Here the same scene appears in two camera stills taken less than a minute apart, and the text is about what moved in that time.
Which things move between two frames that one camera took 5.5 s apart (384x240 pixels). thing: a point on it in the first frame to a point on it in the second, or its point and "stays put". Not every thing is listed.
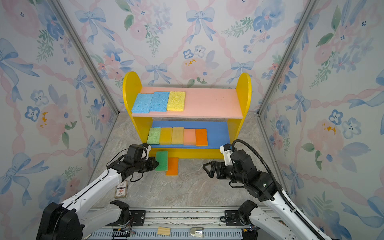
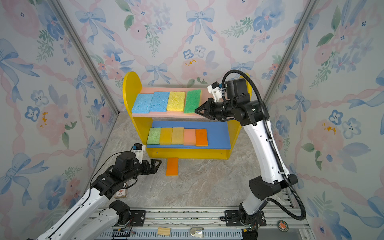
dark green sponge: x=162 y=158 to x=193 y=100
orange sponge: x=173 y=166 stays put
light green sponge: x=154 y=136 stays put
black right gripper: x=219 y=165 to x=209 y=106
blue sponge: x=142 y=103 stays put
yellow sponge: x=176 y=101 stays put
